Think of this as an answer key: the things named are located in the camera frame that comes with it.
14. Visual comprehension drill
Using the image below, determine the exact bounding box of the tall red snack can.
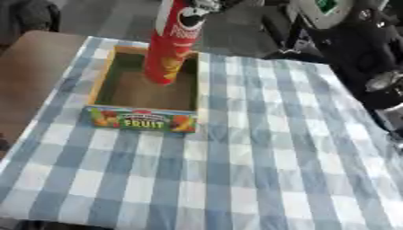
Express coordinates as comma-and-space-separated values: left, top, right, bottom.
143, 0, 210, 86

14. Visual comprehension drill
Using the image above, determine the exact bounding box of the dark chair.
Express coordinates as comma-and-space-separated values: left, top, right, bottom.
0, 0, 63, 47

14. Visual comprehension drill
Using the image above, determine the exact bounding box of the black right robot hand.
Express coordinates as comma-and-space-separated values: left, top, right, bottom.
187, 0, 224, 13

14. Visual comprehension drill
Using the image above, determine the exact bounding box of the cardboard box with fruit print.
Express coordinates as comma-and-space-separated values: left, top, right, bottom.
80, 44, 205, 135

